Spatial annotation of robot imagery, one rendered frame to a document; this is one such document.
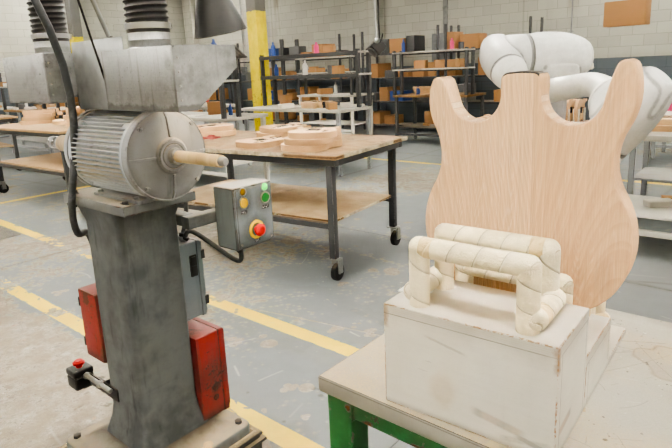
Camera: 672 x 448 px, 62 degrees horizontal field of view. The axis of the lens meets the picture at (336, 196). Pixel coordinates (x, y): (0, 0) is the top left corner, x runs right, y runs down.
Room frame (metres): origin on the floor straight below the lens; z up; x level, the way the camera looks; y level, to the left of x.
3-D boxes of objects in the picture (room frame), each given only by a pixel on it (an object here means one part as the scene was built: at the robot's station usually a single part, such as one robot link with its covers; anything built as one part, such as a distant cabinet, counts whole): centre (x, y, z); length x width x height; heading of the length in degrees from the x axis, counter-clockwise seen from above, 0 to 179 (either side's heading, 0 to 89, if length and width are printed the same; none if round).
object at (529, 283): (0.71, -0.26, 1.15); 0.03 x 0.03 x 0.09
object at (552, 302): (0.74, -0.29, 1.12); 0.11 x 0.03 x 0.03; 143
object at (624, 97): (0.84, -0.42, 1.41); 0.07 x 0.04 x 0.10; 52
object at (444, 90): (1.00, -0.21, 1.40); 0.07 x 0.04 x 0.09; 52
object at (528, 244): (0.83, -0.24, 1.20); 0.20 x 0.03 x 0.03; 52
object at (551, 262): (0.78, -0.31, 1.15); 0.03 x 0.03 x 0.09
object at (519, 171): (0.92, -0.31, 1.25); 0.35 x 0.04 x 0.40; 52
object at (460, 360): (0.80, -0.22, 1.02); 0.27 x 0.15 x 0.17; 53
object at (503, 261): (0.76, -0.19, 1.20); 0.20 x 0.03 x 0.03; 52
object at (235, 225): (1.78, 0.36, 0.99); 0.24 x 0.21 x 0.26; 49
